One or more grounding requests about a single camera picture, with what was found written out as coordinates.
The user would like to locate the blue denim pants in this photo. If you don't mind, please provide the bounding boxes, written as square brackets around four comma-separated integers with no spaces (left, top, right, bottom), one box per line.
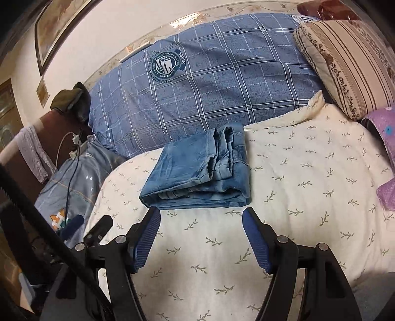
[139,122,252,210]

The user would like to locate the dark brown furniture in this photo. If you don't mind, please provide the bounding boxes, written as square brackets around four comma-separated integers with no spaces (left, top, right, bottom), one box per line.
[0,111,93,198]

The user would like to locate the black rod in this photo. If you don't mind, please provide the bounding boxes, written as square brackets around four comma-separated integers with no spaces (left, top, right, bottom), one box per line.
[0,163,115,321]

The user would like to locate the wooden door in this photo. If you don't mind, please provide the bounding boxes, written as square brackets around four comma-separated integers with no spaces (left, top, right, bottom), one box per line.
[0,79,23,152]

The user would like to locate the black cable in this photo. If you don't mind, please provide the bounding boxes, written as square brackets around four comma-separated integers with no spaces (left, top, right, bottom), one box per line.
[63,145,81,223]

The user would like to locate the white charging cable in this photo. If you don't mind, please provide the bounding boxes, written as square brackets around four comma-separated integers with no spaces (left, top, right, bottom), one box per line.
[55,133,78,173]

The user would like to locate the red-brown cushion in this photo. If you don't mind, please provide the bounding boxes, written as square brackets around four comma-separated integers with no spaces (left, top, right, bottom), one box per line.
[297,0,352,20]

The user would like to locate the dark green cap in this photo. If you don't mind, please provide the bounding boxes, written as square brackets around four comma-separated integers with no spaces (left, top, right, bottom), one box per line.
[50,82,91,124]

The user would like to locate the purple cloth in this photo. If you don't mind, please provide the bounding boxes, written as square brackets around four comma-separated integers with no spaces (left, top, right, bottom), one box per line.
[361,105,395,212]

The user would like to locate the lavender cloth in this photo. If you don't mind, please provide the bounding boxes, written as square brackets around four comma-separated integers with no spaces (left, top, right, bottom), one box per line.
[19,125,58,184]

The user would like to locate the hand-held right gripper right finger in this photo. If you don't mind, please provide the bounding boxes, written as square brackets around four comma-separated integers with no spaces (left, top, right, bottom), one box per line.
[242,207,363,321]

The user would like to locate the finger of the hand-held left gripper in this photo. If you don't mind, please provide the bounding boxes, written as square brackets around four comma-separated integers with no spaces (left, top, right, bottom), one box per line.
[61,215,85,240]
[83,215,113,245]

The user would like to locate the cream leaf-print blanket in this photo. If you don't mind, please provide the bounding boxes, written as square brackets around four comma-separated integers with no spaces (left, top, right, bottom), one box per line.
[83,90,395,321]

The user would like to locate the white charger plug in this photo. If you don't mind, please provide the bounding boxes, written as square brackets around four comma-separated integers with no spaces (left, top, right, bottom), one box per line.
[69,136,90,159]

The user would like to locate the small framed wall picture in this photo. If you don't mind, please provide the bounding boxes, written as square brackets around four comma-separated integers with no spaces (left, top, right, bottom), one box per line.
[36,77,50,108]

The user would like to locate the striped floral pillow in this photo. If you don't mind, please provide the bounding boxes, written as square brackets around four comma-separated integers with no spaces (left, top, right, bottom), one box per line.
[293,19,395,121]

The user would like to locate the blue plaid duvet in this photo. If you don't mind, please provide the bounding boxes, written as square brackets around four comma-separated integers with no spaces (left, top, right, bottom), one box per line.
[88,13,334,159]

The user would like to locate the large framed wall picture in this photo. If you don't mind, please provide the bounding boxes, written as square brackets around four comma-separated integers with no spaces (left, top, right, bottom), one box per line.
[34,0,102,76]

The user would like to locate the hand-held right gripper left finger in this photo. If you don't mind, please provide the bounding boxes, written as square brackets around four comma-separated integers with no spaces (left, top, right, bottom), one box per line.
[40,207,161,321]

